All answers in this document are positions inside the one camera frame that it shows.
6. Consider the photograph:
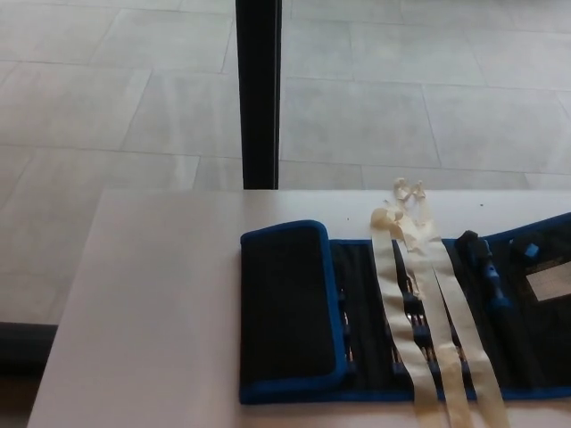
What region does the black toolkit pouch blue trim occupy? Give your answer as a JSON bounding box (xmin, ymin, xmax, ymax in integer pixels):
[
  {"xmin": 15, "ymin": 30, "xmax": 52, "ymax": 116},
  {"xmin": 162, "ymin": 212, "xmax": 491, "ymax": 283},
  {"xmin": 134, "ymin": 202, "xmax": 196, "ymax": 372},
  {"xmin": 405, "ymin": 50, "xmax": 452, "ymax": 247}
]
[{"xmin": 238, "ymin": 212, "xmax": 571, "ymax": 406}]

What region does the beige masking tape strip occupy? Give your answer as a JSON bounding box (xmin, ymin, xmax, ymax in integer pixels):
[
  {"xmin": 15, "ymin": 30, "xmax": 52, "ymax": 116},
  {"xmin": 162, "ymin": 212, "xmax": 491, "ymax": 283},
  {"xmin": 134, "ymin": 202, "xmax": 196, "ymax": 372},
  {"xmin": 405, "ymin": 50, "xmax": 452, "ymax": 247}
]
[
  {"xmin": 391, "ymin": 177, "xmax": 475, "ymax": 428},
  {"xmin": 370, "ymin": 206, "xmax": 443, "ymax": 428},
  {"xmin": 412, "ymin": 179, "xmax": 510, "ymax": 428}
]

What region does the white label card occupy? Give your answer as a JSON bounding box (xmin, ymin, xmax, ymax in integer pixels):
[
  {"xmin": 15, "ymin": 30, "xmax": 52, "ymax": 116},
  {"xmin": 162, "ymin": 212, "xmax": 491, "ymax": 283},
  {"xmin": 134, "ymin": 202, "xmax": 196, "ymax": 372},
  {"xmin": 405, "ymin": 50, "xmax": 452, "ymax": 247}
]
[{"xmin": 525, "ymin": 268, "xmax": 571, "ymax": 305}]

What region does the black vertical post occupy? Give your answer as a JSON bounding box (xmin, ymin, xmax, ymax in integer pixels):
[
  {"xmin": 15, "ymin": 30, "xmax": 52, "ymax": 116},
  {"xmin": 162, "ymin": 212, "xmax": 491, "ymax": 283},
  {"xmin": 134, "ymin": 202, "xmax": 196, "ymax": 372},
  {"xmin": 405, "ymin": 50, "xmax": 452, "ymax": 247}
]
[{"xmin": 235, "ymin": 0, "xmax": 283, "ymax": 190}]

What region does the blue black screwdriver handle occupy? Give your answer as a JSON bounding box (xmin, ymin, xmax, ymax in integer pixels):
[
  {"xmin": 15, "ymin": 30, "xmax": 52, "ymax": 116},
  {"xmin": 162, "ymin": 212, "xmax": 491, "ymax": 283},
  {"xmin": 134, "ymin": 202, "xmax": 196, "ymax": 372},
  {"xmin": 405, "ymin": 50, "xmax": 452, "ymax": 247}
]
[{"xmin": 455, "ymin": 229, "xmax": 515, "ymax": 314}]

